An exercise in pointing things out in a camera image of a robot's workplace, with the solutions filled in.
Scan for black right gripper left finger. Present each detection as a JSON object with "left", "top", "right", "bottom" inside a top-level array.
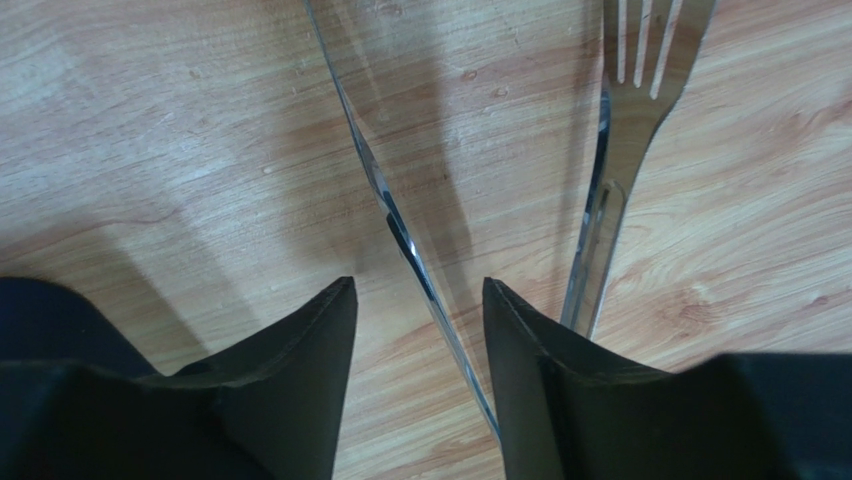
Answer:
[{"left": 1, "top": 277, "right": 358, "bottom": 479}]

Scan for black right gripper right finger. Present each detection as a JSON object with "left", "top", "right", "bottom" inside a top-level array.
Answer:
[{"left": 482, "top": 278, "right": 851, "bottom": 479}]

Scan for stainless steel serving tongs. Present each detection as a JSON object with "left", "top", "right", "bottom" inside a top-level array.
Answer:
[{"left": 305, "top": 1, "right": 716, "bottom": 438}]

